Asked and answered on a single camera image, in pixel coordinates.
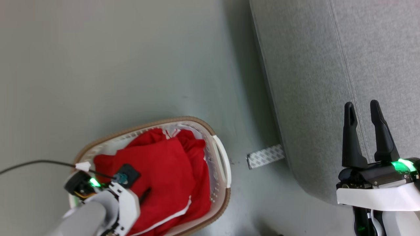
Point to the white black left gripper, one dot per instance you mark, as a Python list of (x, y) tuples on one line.
[(128, 205)]

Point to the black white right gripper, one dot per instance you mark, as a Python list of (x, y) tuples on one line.
[(377, 196)]

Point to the red clothing with white trim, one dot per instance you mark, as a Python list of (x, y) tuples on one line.
[(167, 170)]

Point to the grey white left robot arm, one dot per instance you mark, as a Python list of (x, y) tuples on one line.
[(82, 218)]

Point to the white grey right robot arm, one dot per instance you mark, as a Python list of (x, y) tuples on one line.
[(393, 224)]

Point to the white laundry basket brown rim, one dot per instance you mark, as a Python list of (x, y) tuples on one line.
[(219, 164)]

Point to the grey fabric sofa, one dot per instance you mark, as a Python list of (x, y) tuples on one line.
[(315, 82)]

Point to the patterned white tape strip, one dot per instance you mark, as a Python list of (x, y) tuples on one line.
[(265, 156)]

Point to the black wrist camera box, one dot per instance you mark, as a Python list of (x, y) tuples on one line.
[(129, 173)]

